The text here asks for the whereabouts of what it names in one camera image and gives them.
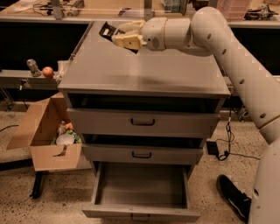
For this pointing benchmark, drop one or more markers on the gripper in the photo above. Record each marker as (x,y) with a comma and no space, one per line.
(153,32)

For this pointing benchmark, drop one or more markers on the dark chocolate bar wrapper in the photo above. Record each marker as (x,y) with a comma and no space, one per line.
(108,31)

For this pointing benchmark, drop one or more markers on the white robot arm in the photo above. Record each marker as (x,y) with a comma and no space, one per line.
(207,32)

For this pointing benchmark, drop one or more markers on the grey drawer cabinet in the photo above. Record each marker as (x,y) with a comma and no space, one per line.
(105,76)

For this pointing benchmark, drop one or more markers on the grey top drawer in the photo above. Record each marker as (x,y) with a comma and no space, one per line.
(142,123)

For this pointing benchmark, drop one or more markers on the grey drawer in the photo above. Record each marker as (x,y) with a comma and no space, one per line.
(142,154)
(142,123)
(141,193)

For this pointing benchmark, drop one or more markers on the grey middle drawer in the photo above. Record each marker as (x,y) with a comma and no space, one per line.
(142,154)

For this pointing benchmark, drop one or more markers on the grey bottom drawer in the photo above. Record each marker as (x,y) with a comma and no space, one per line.
(141,193)

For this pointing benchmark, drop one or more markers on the red apple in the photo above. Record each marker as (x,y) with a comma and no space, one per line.
(48,72)

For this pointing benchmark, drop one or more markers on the pink storage container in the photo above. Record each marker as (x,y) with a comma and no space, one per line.
(233,8)

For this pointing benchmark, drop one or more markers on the small grey figurine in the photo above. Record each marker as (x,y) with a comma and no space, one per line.
(32,64)

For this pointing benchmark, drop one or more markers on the white bowl in box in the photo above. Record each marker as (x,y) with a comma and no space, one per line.
(65,139)

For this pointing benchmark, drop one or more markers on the black power adapter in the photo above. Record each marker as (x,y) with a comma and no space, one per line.
(212,148)

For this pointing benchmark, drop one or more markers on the brown cardboard box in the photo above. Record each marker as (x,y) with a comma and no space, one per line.
(38,128)

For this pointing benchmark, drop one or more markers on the black shoe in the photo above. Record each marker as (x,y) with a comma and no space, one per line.
(239,201)

